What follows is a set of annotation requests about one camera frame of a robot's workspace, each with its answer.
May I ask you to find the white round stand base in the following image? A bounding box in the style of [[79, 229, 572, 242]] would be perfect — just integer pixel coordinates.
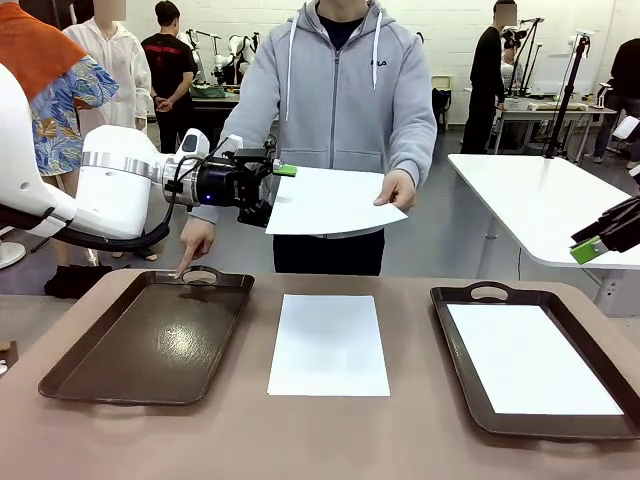
[[0, 239, 27, 271]]

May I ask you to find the light background work table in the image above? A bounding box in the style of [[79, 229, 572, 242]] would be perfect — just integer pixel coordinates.
[[492, 94, 619, 156]]

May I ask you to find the black cloth bundle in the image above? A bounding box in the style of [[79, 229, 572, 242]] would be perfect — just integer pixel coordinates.
[[43, 263, 114, 300]]

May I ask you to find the orange cloth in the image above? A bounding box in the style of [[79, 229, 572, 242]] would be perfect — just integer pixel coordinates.
[[0, 0, 89, 101]]

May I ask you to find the white A4 paper sheet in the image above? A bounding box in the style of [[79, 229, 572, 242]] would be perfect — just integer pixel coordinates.
[[264, 166, 410, 236], [445, 303, 625, 416]]

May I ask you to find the brown plastic serving tray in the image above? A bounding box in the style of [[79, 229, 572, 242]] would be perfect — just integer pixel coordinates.
[[429, 280, 640, 441], [38, 264, 256, 407]]

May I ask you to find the person's left hand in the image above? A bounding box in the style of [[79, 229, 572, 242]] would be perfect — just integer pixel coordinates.
[[372, 168, 418, 211]]

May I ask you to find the person's left forearm grey sleeve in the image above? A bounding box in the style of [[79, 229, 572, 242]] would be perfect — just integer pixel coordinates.
[[387, 114, 439, 184]]

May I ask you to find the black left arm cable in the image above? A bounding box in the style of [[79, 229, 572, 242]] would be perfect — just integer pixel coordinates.
[[49, 139, 236, 252]]

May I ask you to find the person's right hand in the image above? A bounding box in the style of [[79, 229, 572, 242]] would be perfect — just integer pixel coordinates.
[[176, 216, 218, 277]]

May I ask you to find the person in black clothes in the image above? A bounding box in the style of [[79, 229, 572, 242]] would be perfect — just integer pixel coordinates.
[[459, 0, 520, 155]]

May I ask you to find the person in dark top and jeans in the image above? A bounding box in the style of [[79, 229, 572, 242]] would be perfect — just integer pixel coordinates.
[[592, 37, 640, 164]]

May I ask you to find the person in black T-shirt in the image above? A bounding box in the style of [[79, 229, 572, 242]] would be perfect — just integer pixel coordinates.
[[141, 0, 200, 154]]

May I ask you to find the dark background work table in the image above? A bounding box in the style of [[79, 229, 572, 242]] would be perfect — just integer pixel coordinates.
[[190, 84, 242, 151]]

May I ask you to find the person in grey hoodie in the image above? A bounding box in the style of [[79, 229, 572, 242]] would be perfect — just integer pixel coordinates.
[[219, 0, 439, 276]]

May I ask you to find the black tripod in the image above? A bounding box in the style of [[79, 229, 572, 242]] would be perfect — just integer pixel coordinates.
[[543, 32, 594, 161]]

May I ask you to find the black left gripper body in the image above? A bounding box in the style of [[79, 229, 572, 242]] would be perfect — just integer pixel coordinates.
[[197, 157, 262, 214]]

